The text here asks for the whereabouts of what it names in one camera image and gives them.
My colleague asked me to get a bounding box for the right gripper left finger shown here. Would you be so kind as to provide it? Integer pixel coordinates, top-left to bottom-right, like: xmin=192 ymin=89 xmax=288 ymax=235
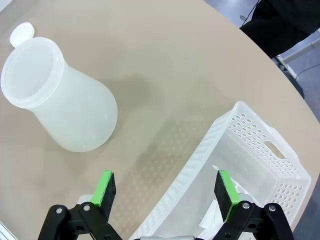
xmin=37 ymin=170 xmax=123 ymax=240

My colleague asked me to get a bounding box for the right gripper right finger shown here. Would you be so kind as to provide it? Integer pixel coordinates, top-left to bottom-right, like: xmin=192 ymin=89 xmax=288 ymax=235
xmin=212 ymin=169 xmax=296 ymax=240

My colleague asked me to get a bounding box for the white perforated plastic basket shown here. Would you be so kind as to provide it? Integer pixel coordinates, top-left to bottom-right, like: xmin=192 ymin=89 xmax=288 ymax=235
xmin=129 ymin=100 xmax=312 ymax=240

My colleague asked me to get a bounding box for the translucent plastic conical flask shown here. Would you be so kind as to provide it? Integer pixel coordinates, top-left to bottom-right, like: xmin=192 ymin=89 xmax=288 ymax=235
xmin=0 ymin=36 xmax=118 ymax=153

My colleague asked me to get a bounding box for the round white flask cap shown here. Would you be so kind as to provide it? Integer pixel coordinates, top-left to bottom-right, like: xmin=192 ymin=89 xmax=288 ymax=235
xmin=9 ymin=22 xmax=35 ymax=48

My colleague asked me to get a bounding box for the white paper label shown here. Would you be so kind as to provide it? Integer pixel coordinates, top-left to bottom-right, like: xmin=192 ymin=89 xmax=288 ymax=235
xmin=199 ymin=199 xmax=221 ymax=230

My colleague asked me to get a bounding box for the person in black t-shirt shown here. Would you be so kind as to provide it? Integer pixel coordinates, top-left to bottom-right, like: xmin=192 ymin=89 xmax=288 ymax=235
xmin=239 ymin=0 xmax=320 ymax=60

